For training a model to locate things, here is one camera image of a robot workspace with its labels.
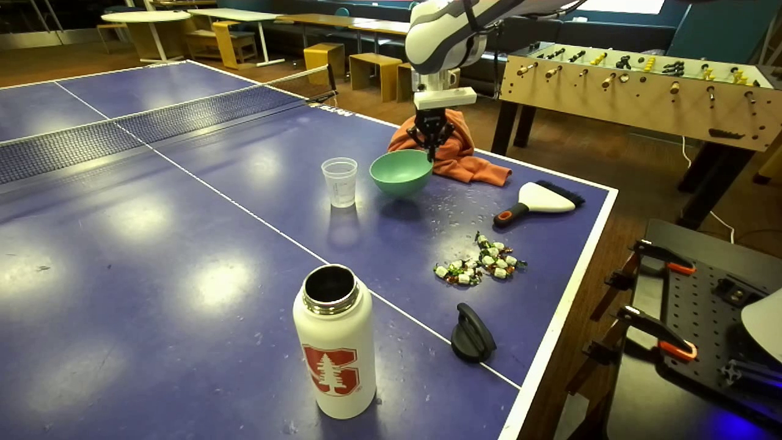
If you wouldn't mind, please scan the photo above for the round white table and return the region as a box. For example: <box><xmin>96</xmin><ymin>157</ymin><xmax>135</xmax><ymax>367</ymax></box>
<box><xmin>100</xmin><ymin>6</ymin><xmax>194</xmax><ymax>66</ymax></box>

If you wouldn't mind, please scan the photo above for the white scraper with black handle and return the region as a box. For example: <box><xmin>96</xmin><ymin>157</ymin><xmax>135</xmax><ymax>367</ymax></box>
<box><xmin>491</xmin><ymin>178</ymin><xmax>587</xmax><ymax>229</ymax></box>

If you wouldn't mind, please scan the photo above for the black metal cart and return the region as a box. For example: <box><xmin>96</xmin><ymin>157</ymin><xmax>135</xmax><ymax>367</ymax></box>
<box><xmin>570</xmin><ymin>218</ymin><xmax>782</xmax><ymax>440</ymax></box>

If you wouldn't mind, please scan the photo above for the black clamp orange handle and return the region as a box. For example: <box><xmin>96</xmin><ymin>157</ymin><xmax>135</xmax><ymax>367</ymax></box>
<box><xmin>632</xmin><ymin>236</ymin><xmax>702</xmax><ymax>281</ymax></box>
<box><xmin>618</xmin><ymin>302</ymin><xmax>702</xmax><ymax>367</ymax></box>

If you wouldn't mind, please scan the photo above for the black perforated board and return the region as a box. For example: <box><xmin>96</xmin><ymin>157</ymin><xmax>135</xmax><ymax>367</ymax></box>
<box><xmin>656</xmin><ymin>259</ymin><xmax>782</xmax><ymax>411</ymax></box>

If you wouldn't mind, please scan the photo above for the yellow wooden stool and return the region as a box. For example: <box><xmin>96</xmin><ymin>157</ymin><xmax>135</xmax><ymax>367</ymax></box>
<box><xmin>300</xmin><ymin>41</ymin><xmax>348</xmax><ymax>81</ymax></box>

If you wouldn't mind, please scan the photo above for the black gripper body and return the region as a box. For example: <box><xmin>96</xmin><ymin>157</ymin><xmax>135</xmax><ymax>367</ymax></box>
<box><xmin>412</xmin><ymin>108</ymin><xmax>452</xmax><ymax>146</ymax></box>

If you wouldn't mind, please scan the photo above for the orange cloth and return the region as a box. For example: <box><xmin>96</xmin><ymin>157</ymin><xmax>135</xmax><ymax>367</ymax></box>
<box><xmin>387</xmin><ymin>108</ymin><xmax>513</xmax><ymax>189</ymax></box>

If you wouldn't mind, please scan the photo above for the white water bottle red logo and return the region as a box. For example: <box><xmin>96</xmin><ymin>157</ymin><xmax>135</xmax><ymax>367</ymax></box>
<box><xmin>290</xmin><ymin>261</ymin><xmax>379</xmax><ymax>422</ymax></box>

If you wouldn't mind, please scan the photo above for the white cable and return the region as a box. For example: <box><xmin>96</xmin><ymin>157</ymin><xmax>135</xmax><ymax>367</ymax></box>
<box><xmin>678</xmin><ymin>135</ymin><xmax>737</xmax><ymax>247</ymax></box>

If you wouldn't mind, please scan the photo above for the clear plastic cup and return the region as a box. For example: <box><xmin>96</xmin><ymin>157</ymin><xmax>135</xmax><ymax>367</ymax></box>
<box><xmin>320</xmin><ymin>154</ymin><xmax>361</xmax><ymax>211</ymax></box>

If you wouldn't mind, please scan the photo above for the green bowl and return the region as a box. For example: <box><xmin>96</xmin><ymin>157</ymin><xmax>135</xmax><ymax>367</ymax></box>
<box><xmin>366</xmin><ymin>149</ymin><xmax>436</xmax><ymax>198</ymax></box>

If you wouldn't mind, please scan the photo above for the long wooden table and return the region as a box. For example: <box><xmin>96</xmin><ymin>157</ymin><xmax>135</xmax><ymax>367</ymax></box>
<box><xmin>277</xmin><ymin>9</ymin><xmax>412</xmax><ymax>54</ymax></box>

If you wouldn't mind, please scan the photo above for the wooden foosball table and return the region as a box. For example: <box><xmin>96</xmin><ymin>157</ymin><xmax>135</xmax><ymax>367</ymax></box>
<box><xmin>488</xmin><ymin>41</ymin><xmax>782</xmax><ymax>231</ymax></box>

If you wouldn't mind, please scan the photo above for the wooden bench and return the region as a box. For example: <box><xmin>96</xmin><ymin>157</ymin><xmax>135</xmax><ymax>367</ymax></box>
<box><xmin>397</xmin><ymin>58</ymin><xmax>421</xmax><ymax>104</ymax></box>
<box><xmin>350</xmin><ymin>50</ymin><xmax>406</xmax><ymax>104</ymax></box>

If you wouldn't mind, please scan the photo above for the white curved object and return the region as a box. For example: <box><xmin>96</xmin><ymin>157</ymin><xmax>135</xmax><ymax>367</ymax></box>
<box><xmin>737</xmin><ymin>286</ymin><xmax>782</xmax><ymax>367</ymax></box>

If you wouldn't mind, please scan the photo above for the table tennis net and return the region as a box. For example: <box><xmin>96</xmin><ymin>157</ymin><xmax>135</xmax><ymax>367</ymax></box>
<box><xmin>0</xmin><ymin>61</ymin><xmax>342</xmax><ymax>185</ymax></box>

